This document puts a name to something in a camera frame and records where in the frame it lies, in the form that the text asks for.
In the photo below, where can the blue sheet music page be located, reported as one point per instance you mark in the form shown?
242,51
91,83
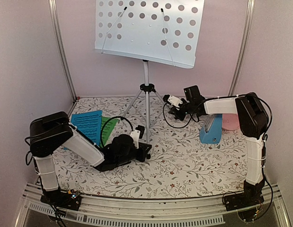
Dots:
89,124

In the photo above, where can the blue metronome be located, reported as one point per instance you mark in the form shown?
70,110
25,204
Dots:
211,131

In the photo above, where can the pink plate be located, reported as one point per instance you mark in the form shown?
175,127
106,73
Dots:
230,122

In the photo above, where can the green sheet music page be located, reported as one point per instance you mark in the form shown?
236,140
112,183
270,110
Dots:
107,127

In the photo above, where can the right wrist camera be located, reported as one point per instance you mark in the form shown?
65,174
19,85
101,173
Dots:
173,100

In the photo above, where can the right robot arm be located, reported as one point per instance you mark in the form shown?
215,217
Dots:
254,123

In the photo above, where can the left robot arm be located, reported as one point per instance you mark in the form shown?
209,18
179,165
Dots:
50,132

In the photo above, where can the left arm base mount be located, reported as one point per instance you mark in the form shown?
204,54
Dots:
60,199

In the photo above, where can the light blue music stand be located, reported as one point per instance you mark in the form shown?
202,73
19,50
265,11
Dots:
162,31

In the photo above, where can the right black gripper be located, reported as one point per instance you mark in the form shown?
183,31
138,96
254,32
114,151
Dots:
181,117

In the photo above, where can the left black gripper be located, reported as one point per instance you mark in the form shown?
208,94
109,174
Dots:
144,148

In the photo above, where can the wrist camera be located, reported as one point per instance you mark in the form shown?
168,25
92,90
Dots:
137,134
173,100

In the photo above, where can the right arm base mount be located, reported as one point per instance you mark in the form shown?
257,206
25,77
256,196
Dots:
243,202

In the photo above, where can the front aluminium rail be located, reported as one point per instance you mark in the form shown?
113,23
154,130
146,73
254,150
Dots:
99,211

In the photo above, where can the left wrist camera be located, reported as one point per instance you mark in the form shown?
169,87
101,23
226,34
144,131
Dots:
137,134

